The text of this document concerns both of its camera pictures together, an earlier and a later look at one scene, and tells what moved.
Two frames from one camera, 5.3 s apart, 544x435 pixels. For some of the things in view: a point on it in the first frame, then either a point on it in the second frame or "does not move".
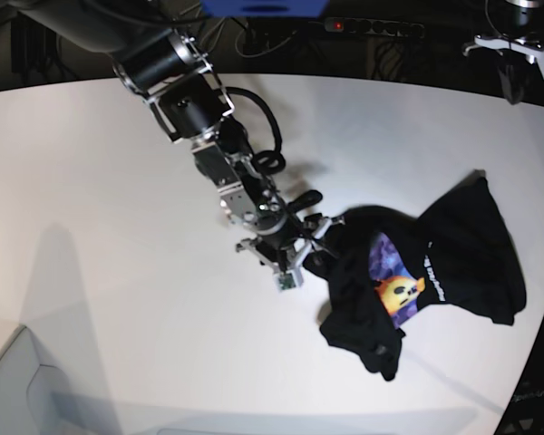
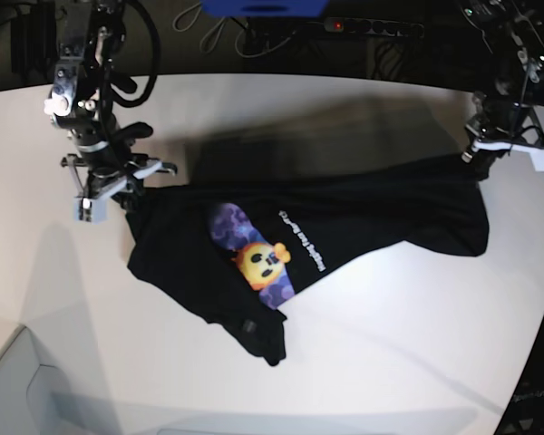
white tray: (22, 396) does not move
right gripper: (516, 62) to (500, 115)
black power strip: (386, 26) does not move
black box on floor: (33, 45) does not move
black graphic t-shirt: (383, 265) to (238, 251)
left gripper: (285, 239) to (103, 158)
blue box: (267, 8) does not move
